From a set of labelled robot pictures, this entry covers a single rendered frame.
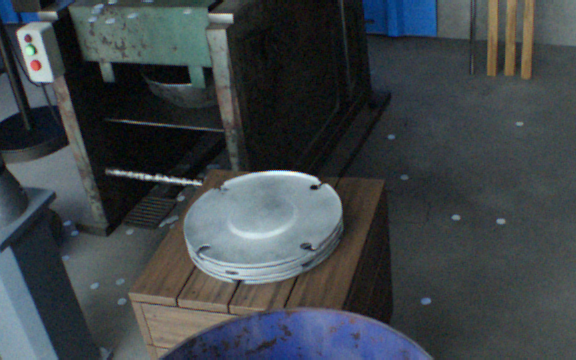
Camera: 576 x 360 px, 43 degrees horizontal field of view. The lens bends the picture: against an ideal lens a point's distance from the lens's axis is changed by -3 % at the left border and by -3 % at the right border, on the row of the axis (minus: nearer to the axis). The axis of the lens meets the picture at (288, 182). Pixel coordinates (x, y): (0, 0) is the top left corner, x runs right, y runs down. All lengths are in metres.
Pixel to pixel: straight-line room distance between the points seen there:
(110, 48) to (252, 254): 0.76
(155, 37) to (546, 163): 1.15
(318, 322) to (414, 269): 0.80
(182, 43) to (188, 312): 0.68
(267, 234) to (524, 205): 0.90
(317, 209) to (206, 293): 0.26
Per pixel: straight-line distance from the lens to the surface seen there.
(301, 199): 1.39
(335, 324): 1.03
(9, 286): 1.47
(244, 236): 1.32
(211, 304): 1.26
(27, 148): 2.64
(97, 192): 2.05
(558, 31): 2.94
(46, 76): 1.86
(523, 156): 2.23
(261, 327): 1.04
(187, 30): 1.70
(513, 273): 1.81
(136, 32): 1.78
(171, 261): 1.37
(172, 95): 1.92
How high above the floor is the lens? 1.17
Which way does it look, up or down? 33 degrees down
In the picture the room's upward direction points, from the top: 8 degrees counter-clockwise
